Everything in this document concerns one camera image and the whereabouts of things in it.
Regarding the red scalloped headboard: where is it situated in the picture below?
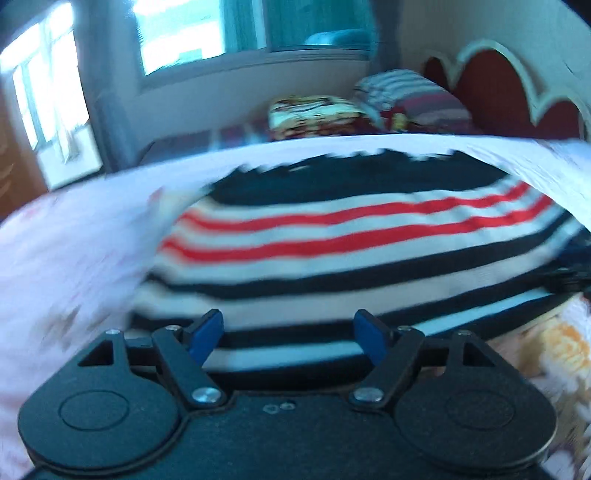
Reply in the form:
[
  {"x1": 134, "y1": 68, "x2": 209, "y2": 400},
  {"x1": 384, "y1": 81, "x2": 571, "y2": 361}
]
[{"x1": 422, "y1": 39, "x2": 591, "y2": 141}]

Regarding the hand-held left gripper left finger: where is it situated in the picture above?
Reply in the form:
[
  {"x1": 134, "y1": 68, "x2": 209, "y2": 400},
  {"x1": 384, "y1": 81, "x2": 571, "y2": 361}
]
[{"x1": 78, "y1": 309, "x2": 228, "y2": 412}]

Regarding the floral bed sheet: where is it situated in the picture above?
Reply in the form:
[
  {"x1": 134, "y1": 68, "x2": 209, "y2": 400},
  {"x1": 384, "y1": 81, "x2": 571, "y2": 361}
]
[{"x1": 0, "y1": 133, "x2": 591, "y2": 476}]

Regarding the sliding glass window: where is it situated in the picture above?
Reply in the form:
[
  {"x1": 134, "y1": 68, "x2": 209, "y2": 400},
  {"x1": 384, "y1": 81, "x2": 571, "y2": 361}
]
[{"x1": 131, "y1": 0, "x2": 375, "y2": 88}]

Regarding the brown wooden door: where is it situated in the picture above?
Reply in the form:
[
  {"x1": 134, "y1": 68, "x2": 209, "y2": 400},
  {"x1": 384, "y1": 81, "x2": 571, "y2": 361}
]
[{"x1": 0, "y1": 95, "x2": 49, "y2": 222}]

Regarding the striped pillow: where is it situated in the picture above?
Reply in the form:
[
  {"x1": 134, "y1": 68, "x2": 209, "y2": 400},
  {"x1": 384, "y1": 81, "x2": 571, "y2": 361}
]
[{"x1": 353, "y1": 69, "x2": 476, "y2": 136}]

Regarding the striped knit sweater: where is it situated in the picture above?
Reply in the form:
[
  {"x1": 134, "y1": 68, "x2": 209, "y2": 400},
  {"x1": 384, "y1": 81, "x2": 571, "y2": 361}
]
[{"x1": 128, "y1": 148, "x2": 583, "y2": 370}]

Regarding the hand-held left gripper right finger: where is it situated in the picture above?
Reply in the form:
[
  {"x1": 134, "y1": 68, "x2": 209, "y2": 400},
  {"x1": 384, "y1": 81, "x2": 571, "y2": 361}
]
[{"x1": 348, "y1": 309, "x2": 491, "y2": 412}]

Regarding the teal cushion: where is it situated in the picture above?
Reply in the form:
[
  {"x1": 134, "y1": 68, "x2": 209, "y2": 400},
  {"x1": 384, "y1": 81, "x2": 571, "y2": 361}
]
[{"x1": 305, "y1": 28, "x2": 372, "y2": 48}]

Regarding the grey curtain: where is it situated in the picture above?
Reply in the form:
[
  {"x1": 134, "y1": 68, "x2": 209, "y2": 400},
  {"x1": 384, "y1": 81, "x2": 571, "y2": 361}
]
[
  {"x1": 69, "y1": 0, "x2": 144, "y2": 172},
  {"x1": 367, "y1": 0, "x2": 402, "y2": 75}
]

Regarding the white sheer curtain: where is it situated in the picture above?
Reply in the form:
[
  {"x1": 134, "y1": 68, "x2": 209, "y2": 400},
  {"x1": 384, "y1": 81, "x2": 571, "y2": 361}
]
[{"x1": 39, "y1": 18, "x2": 88, "y2": 162}]

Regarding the folded yellow patterned blanket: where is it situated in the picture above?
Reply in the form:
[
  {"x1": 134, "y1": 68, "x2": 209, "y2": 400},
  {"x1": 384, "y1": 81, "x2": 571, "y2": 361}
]
[{"x1": 269, "y1": 95, "x2": 370, "y2": 141}]

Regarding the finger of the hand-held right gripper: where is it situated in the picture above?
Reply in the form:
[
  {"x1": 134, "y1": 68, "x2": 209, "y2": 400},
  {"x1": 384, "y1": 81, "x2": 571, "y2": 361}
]
[{"x1": 541, "y1": 240, "x2": 591, "y2": 297}]

